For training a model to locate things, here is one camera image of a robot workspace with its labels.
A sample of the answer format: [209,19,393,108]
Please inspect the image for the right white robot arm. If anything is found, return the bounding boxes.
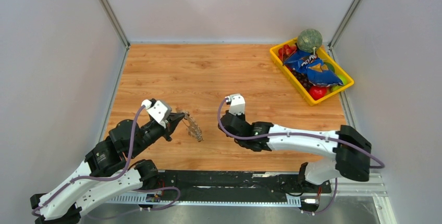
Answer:
[218,112,372,192]

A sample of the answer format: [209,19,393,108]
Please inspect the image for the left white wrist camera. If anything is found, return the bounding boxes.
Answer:
[141,99,172,129]

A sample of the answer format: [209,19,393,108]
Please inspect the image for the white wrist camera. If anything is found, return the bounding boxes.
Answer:
[225,94,245,116]
[141,99,172,129]

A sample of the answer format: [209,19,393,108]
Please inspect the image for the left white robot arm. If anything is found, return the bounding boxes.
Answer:
[30,113,185,223]

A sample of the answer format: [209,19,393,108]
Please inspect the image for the strawberries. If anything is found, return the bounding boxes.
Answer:
[278,44,298,57]

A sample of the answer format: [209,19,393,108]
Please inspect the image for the blue snack bag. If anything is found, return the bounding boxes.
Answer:
[283,50,342,87]

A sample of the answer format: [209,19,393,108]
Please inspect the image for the dark grapes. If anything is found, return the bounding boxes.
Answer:
[291,70,313,92]

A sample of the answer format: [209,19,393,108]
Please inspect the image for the green melon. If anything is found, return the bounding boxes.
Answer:
[297,29,323,53]

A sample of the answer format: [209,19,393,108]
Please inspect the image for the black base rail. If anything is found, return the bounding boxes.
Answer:
[141,170,332,203]

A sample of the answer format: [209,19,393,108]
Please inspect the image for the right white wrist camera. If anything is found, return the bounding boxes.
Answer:
[225,94,245,116]

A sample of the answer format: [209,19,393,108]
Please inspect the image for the red apple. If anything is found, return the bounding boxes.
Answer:
[309,86,328,101]

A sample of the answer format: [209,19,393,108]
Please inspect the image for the white slotted cable duct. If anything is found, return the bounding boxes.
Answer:
[106,192,302,207]

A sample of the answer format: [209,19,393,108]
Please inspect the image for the green fruit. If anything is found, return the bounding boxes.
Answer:
[330,74,349,92]

